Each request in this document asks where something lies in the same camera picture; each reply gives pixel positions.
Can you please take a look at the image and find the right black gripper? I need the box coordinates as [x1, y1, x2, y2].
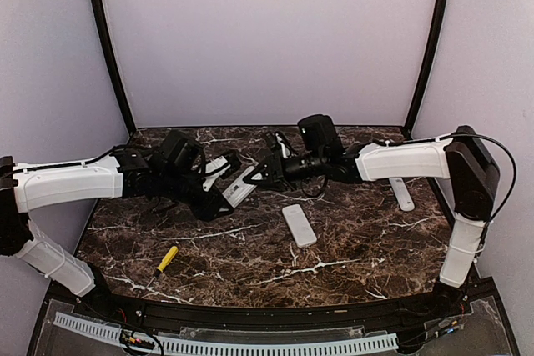
[244, 149, 326, 193]

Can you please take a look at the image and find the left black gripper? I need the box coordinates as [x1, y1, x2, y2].
[159, 168, 234, 222]

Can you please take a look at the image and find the white remote with display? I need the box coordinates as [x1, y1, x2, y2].
[223, 166, 256, 208]

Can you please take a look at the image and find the yellow handled screwdriver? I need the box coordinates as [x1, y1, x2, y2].
[154, 246, 179, 278]

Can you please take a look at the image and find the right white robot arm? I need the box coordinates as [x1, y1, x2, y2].
[244, 114, 501, 318]

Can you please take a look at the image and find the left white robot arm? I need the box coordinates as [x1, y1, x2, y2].
[1, 130, 241, 319]

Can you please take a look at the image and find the white centre remote control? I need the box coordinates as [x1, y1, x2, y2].
[282, 204, 317, 248]

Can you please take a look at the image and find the white remote control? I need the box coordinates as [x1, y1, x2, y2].
[389, 178, 415, 212]
[282, 204, 317, 248]

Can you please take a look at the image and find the white right remote control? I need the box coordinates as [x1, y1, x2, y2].
[389, 178, 415, 212]

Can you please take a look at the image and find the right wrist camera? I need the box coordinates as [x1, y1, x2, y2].
[265, 131, 297, 159]

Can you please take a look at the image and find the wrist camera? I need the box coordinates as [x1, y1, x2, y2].
[203, 151, 241, 192]
[265, 131, 297, 159]

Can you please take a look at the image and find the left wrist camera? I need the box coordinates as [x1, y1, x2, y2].
[203, 151, 241, 192]

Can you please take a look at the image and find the black front table rail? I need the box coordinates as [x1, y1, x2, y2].
[75, 293, 471, 333]

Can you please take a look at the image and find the white slotted cable duct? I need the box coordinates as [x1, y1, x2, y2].
[53, 312, 398, 355]

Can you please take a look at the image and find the right black frame post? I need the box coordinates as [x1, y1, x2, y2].
[402, 0, 447, 138]

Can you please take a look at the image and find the black frame post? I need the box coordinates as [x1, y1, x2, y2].
[402, 0, 447, 138]
[90, 0, 137, 137]

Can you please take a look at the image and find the left black frame post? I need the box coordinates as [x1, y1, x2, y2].
[90, 0, 137, 137]

